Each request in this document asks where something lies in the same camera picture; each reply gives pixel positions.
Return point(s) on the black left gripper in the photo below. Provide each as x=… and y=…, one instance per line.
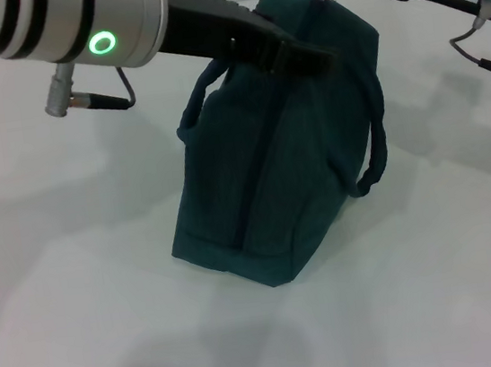
x=216, y=29

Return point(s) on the dark teal insulated lunch bag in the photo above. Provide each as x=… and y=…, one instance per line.
x=279, y=165

